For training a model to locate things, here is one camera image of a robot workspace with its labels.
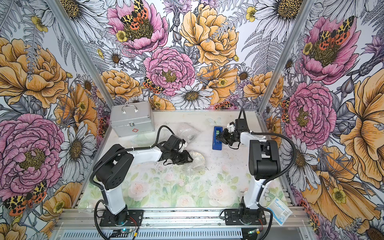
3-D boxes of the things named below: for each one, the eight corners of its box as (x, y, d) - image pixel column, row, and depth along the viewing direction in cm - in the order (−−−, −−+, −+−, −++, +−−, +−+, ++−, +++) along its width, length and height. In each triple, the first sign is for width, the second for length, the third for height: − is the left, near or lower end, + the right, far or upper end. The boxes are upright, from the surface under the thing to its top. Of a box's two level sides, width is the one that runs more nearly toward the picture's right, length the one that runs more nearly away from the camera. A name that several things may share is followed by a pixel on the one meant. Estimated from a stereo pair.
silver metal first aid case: (118, 138, 107) (106, 121, 93) (121, 123, 117) (111, 105, 103) (154, 133, 110) (148, 116, 96) (154, 118, 120) (148, 101, 106)
